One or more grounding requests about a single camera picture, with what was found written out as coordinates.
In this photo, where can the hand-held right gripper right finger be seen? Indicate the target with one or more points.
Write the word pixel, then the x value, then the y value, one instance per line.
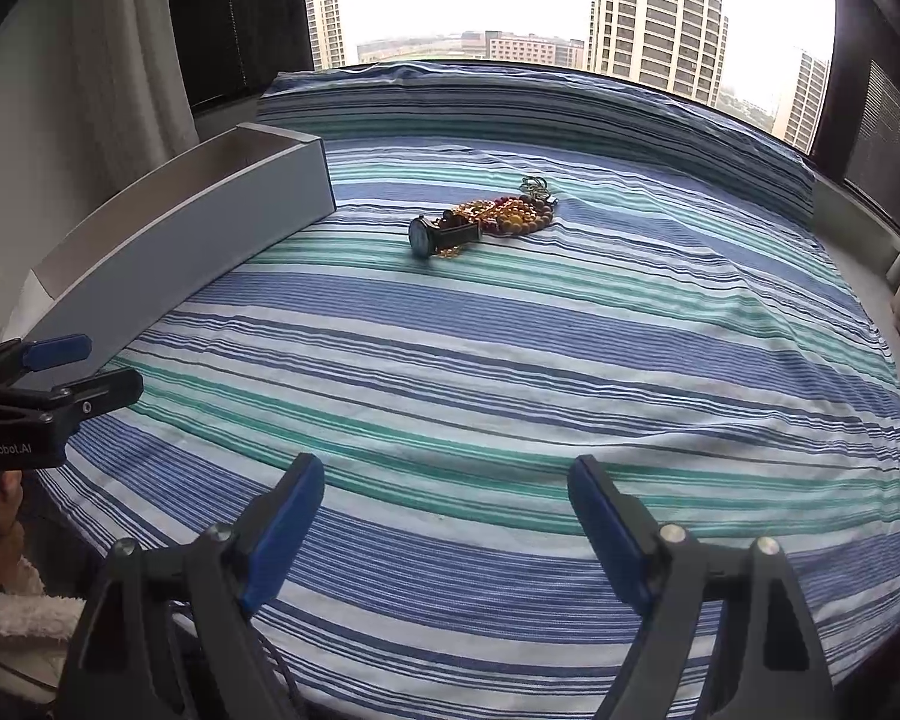
pixel 607 532

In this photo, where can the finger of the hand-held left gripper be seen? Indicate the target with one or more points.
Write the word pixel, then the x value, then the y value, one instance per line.
pixel 56 351
pixel 105 388

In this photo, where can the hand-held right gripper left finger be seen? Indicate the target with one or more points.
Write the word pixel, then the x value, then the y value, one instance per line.
pixel 281 532

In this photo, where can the long white cardboard box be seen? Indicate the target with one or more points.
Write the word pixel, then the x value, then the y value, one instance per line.
pixel 195 240

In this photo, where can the black wrist watch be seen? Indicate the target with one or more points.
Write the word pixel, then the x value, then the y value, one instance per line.
pixel 424 235

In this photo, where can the person's left forearm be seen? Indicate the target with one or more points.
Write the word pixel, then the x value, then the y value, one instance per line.
pixel 15 615

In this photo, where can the blue green striped bed sheet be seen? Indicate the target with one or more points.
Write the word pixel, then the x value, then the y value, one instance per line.
pixel 495 390

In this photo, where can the dark window blind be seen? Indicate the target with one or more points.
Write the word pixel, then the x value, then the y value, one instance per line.
pixel 877 112
pixel 232 22

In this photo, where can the slim apartment tower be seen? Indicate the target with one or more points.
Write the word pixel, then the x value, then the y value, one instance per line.
pixel 324 22
pixel 808 101

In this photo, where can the blue striped pillow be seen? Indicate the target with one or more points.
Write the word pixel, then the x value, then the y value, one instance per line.
pixel 532 112

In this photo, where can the low brick building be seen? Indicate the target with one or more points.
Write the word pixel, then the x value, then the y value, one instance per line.
pixel 529 51

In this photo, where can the tall apartment tower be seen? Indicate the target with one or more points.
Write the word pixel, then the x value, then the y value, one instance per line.
pixel 656 15

